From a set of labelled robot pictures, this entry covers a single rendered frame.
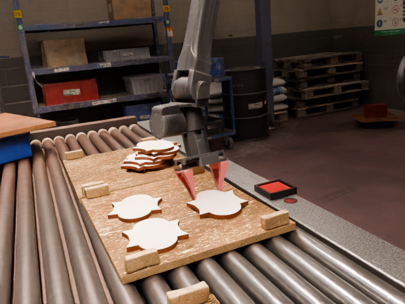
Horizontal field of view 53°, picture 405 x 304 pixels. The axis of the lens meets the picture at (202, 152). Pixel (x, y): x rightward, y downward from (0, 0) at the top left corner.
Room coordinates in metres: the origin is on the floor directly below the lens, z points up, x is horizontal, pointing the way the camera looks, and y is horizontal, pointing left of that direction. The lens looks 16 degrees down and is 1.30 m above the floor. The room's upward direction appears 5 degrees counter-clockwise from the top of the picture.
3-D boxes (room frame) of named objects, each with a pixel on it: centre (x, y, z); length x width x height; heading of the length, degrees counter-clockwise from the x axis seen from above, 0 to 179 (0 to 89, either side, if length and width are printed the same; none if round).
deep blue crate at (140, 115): (5.69, 0.80, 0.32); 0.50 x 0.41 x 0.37; 108
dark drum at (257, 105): (5.23, -0.60, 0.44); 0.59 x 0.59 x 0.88
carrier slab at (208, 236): (0.85, 0.07, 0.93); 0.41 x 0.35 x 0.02; 24
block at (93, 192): (0.97, 0.27, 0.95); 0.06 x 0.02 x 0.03; 114
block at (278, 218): (0.72, -0.13, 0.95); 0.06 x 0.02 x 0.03; 114
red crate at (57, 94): (5.34, 1.64, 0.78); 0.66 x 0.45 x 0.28; 112
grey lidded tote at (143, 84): (5.67, 0.72, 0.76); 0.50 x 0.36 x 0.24; 118
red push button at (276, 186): (0.95, -0.17, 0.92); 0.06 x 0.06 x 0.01; 22
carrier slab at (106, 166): (1.23, 0.24, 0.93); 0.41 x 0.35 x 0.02; 23
